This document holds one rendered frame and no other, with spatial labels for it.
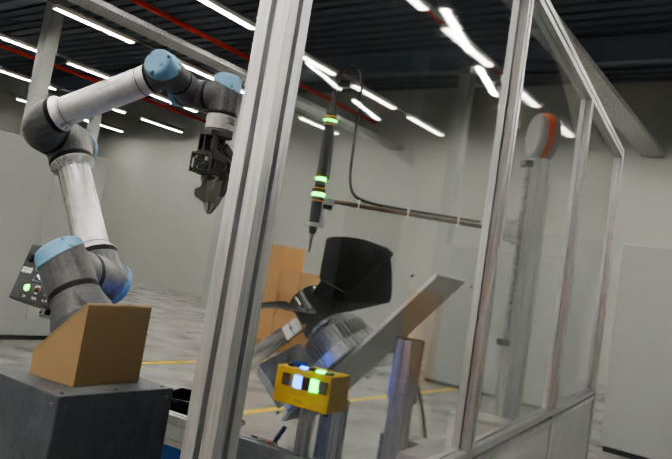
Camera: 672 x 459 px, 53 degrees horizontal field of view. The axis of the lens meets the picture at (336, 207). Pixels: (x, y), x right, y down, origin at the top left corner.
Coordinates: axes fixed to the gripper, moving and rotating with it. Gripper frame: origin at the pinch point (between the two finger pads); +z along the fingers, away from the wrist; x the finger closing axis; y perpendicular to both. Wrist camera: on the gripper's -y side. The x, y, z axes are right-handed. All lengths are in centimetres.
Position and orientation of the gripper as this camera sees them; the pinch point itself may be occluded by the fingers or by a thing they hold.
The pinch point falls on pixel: (211, 209)
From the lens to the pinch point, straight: 178.1
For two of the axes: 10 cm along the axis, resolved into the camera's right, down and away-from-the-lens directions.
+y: -4.8, -1.6, -8.6
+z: -1.6, 9.8, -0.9
